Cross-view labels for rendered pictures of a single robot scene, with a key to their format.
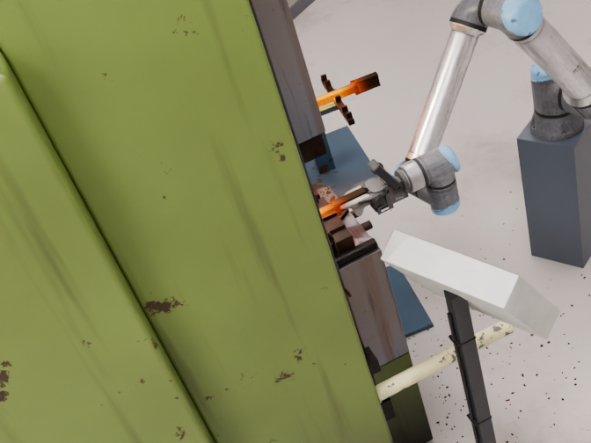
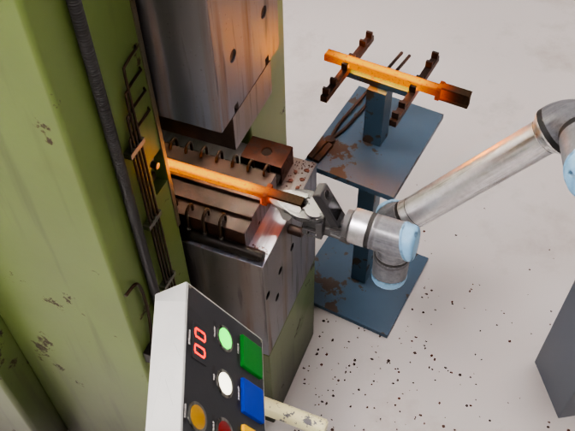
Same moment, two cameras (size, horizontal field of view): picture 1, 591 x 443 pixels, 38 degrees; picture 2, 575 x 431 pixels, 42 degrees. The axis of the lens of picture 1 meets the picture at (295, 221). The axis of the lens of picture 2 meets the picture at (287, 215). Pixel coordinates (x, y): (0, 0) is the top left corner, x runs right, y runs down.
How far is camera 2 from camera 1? 1.29 m
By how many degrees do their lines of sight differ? 27
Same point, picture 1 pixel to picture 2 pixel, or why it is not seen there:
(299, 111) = (195, 95)
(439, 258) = (171, 351)
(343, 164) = (388, 150)
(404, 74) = not seen: outside the picture
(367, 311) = (234, 300)
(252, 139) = (14, 102)
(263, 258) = (29, 207)
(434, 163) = (383, 237)
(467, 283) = (156, 400)
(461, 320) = not seen: hidden behind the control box
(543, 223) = (556, 351)
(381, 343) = not seen: hidden behind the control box
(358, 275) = (232, 269)
